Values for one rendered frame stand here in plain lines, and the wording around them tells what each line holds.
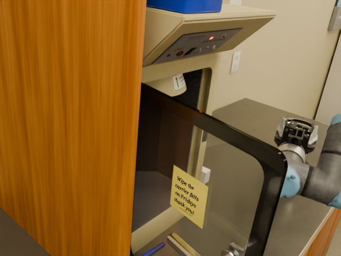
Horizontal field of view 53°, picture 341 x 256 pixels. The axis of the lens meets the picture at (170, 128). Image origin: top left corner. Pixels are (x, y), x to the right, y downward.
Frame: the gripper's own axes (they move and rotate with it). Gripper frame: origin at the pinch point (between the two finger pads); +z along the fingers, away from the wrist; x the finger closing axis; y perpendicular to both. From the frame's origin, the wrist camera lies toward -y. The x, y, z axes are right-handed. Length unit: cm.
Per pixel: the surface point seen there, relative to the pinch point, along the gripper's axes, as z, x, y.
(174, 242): -69, 12, 10
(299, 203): -7.8, -6.5, -20.2
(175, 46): -53, 21, 33
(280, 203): -11.5, -1.2, -20.0
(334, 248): 97, -42, -119
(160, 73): -47, 27, 26
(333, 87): 249, -19, -57
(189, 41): -50, 20, 34
